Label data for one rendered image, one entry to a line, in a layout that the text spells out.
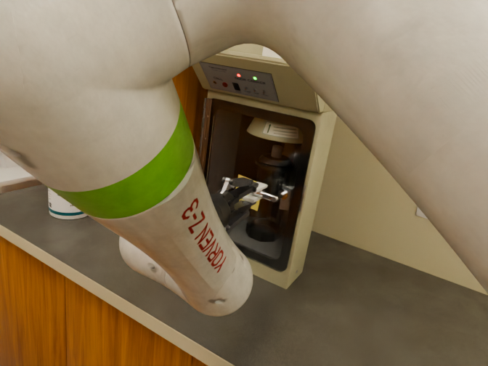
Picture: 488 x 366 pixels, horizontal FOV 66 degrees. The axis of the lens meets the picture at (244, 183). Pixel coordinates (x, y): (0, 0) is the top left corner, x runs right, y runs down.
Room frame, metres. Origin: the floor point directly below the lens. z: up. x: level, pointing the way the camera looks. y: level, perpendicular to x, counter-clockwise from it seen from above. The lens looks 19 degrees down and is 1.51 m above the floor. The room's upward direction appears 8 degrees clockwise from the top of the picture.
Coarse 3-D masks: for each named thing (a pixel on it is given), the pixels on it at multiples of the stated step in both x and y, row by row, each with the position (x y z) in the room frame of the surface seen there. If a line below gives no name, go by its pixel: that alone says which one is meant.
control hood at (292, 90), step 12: (204, 60) 0.89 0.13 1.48; (216, 60) 0.87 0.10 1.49; (228, 60) 0.85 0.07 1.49; (240, 60) 0.83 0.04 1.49; (252, 60) 0.81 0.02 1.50; (264, 60) 0.80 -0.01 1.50; (276, 60) 0.78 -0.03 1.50; (264, 72) 0.82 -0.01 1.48; (276, 72) 0.80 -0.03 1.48; (288, 72) 0.78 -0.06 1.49; (204, 84) 0.96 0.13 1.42; (276, 84) 0.83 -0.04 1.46; (288, 84) 0.81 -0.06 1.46; (300, 84) 0.79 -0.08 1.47; (240, 96) 0.92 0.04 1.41; (288, 96) 0.83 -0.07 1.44; (300, 96) 0.82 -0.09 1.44; (312, 96) 0.80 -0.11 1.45; (300, 108) 0.85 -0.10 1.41; (312, 108) 0.82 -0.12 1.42
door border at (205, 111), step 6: (210, 102) 0.98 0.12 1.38; (204, 108) 0.98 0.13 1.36; (210, 108) 0.98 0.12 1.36; (204, 114) 0.98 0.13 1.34; (210, 114) 0.98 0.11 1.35; (204, 120) 0.98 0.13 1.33; (204, 126) 0.98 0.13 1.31; (204, 132) 0.98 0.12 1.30; (204, 138) 0.98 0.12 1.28; (204, 144) 0.98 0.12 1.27; (204, 150) 0.98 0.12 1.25; (204, 156) 0.98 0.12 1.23; (204, 162) 0.98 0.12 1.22; (204, 168) 0.98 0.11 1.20
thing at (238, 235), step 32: (224, 128) 0.95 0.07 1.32; (256, 128) 0.91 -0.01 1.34; (288, 128) 0.87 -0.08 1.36; (224, 160) 0.95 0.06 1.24; (256, 160) 0.90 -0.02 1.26; (288, 160) 0.86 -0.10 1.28; (288, 192) 0.85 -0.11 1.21; (256, 224) 0.89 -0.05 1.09; (288, 224) 0.85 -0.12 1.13; (256, 256) 0.88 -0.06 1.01; (288, 256) 0.84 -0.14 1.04
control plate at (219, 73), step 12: (204, 72) 0.92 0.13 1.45; (216, 72) 0.90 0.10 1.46; (228, 72) 0.88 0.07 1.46; (240, 72) 0.85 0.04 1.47; (252, 72) 0.84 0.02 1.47; (216, 84) 0.93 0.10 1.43; (228, 84) 0.91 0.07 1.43; (240, 84) 0.89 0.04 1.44; (252, 84) 0.86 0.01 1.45; (264, 84) 0.84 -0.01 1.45; (252, 96) 0.90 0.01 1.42; (264, 96) 0.87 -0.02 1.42; (276, 96) 0.85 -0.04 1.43
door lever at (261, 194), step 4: (256, 192) 0.84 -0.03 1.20; (260, 192) 0.84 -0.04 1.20; (264, 192) 0.83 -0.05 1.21; (268, 192) 0.83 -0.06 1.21; (280, 192) 0.86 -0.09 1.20; (284, 192) 0.86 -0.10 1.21; (256, 196) 0.84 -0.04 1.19; (260, 196) 0.83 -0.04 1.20; (264, 196) 0.83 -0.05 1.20; (268, 196) 0.82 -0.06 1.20; (272, 196) 0.82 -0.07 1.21; (276, 196) 0.82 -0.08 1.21; (280, 196) 0.83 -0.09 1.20; (284, 196) 0.85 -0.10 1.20; (272, 200) 0.81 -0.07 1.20; (276, 200) 0.81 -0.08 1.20
